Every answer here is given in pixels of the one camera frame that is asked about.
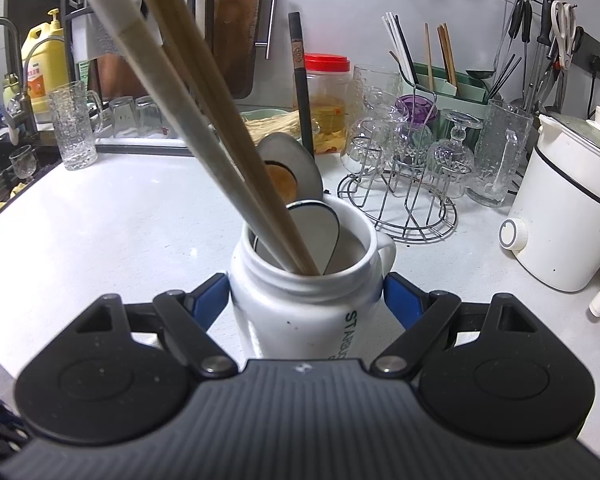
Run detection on upturned glass goblet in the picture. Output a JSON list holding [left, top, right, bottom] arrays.
[[425, 109, 483, 200]]

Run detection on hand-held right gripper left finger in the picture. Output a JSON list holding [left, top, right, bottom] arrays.
[[72, 273, 240, 380]]

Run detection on small glass goblet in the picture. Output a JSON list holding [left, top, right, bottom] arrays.
[[9, 145, 36, 183]]

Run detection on thin black chopstick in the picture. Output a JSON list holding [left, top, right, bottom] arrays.
[[489, 54, 520, 97], [492, 57, 523, 100]]

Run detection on white ceramic spoon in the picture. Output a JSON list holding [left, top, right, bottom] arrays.
[[286, 200, 342, 273]]

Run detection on tall textured glass mug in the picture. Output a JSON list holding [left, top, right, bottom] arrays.
[[47, 81, 104, 171], [467, 99, 535, 208]]

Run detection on upturned clear glass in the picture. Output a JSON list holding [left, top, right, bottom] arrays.
[[341, 89, 411, 176]]

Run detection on yellow dish soap bottle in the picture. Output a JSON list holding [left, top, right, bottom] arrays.
[[21, 8, 67, 116]]

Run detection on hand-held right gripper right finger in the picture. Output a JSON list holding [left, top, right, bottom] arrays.
[[370, 272, 540, 380]]

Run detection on wooden chopstick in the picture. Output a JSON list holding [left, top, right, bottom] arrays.
[[444, 23, 459, 84], [438, 27, 455, 85], [425, 23, 434, 90], [129, 0, 322, 277]]

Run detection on black-handled kitchen tool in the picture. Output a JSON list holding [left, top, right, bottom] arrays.
[[537, 0, 556, 47]]

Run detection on purple-lid glass jar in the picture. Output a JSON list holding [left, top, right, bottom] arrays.
[[396, 94, 438, 151]]

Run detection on wire glass rack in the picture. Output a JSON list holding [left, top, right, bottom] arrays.
[[337, 87, 458, 245]]

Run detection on black metal dish rack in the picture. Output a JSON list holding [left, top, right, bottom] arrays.
[[62, 0, 217, 155]]

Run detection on wooden cutting board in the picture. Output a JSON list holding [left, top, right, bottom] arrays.
[[97, 0, 263, 101]]

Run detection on steel bar handle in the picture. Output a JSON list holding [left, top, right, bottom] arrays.
[[254, 0, 282, 61]]

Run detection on white cutting board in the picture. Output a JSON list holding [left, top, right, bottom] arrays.
[[72, 0, 146, 61]]

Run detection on white ceramic mug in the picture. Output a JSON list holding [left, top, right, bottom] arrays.
[[229, 195, 397, 361]]

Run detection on steel kitchen faucet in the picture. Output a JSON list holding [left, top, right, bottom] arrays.
[[0, 16, 42, 133]]

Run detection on clear glass tumbler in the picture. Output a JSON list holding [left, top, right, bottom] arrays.
[[107, 96, 138, 138], [136, 95, 168, 137]]

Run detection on mint green utensil drainer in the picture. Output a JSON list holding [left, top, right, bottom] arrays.
[[411, 62, 506, 111]]

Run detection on red-lid plastic jar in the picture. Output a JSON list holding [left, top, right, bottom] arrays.
[[300, 53, 353, 156]]

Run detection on green plastic basket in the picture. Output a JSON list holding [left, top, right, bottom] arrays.
[[240, 107, 306, 147]]

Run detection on white-handled scissors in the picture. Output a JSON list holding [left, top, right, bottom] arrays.
[[550, 1, 585, 72]]

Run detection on white patterned chopstick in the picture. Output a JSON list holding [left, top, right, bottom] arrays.
[[81, 0, 303, 275]]

